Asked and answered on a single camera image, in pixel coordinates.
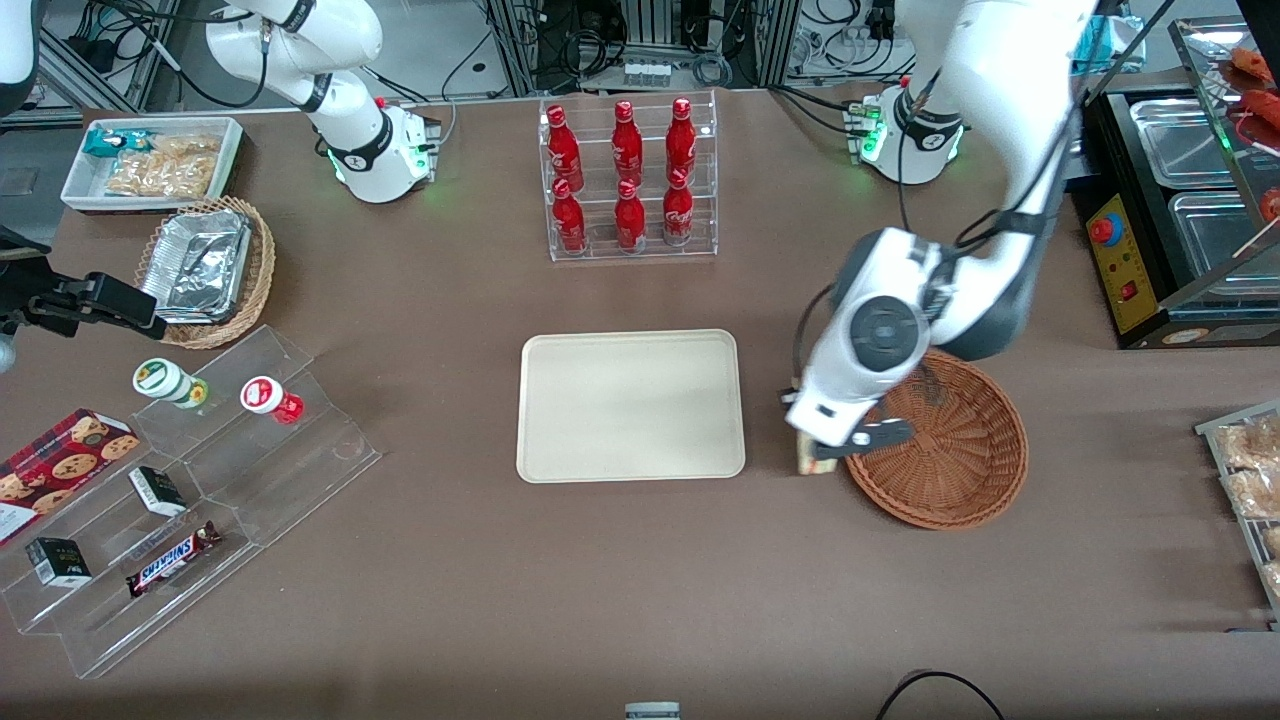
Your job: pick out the triangle sandwich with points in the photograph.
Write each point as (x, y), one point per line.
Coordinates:
(808, 464)

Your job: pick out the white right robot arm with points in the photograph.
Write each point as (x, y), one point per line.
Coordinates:
(300, 40)

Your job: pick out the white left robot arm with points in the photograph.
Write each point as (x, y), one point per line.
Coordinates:
(1000, 100)

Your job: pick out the round brown wicker basket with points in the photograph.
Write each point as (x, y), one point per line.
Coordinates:
(960, 450)

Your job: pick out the silver foil tray stack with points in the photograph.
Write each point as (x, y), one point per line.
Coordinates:
(195, 265)

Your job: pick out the oval light wicker basket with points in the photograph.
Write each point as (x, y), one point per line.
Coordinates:
(255, 270)

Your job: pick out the beige plastic tray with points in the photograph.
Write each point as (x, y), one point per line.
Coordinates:
(630, 405)

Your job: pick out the green lid yogurt cup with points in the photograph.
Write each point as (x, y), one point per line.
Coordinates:
(160, 378)

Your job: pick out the white plastic bin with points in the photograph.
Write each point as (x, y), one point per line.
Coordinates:
(80, 190)

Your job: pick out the clear bag of crackers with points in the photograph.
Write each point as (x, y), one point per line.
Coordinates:
(170, 170)

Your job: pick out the green blue snack packet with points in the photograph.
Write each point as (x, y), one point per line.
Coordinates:
(105, 142)

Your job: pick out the red cookie box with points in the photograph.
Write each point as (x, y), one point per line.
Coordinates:
(60, 465)

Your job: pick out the small black box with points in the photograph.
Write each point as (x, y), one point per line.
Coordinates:
(58, 562)
(157, 490)

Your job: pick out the clear acrylic stepped shelf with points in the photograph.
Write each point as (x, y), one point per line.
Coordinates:
(270, 480)

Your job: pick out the clear acrylic bottle rack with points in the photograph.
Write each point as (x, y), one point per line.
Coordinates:
(700, 240)

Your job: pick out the Snickers chocolate bar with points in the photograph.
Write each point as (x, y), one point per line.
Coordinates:
(170, 560)

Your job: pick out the red cola bottle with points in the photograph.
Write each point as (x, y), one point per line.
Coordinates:
(569, 220)
(681, 140)
(627, 145)
(677, 215)
(630, 220)
(563, 150)

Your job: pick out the black hot food warmer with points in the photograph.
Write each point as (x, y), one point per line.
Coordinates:
(1125, 270)

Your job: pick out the red emergency stop knob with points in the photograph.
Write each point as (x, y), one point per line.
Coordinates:
(1103, 230)

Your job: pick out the small grey device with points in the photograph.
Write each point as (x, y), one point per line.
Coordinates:
(652, 711)

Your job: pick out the wrapped bread bun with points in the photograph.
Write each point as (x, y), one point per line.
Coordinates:
(1272, 540)
(1272, 578)
(1255, 495)
(1250, 445)

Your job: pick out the large steel warmer pan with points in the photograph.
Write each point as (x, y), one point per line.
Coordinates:
(1215, 240)

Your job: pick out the small steel warmer pan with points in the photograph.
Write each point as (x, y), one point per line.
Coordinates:
(1180, 140)

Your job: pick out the teal plastic bag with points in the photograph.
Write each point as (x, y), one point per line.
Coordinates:
(1100, 45)

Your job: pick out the glass warmer cover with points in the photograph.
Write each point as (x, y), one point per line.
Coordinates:
(1205, 90)

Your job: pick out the red sausage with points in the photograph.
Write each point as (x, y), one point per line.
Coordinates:
(1265, 105)
(1252, 65)

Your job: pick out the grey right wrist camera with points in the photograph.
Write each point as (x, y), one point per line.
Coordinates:
(5, 355)

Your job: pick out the aluminium frame rack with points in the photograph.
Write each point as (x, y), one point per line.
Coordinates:
(655, 20)

